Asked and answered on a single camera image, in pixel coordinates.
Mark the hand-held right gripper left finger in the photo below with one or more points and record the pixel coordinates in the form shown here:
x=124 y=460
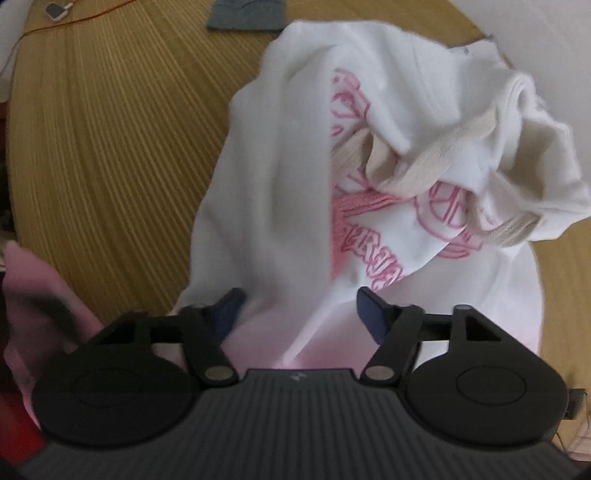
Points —
x=228 y=316

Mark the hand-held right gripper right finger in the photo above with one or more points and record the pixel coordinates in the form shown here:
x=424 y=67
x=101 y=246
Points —
x=374 y=316

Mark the white and pink sweatshirt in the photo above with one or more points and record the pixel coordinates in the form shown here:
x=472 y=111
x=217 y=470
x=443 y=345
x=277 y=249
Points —
x=277 y=184

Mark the red cloth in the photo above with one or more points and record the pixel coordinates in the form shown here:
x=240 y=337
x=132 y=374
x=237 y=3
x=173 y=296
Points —
x=18 y=424

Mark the grey garment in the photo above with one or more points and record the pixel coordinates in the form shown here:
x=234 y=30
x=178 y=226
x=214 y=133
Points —
x=247 y=16

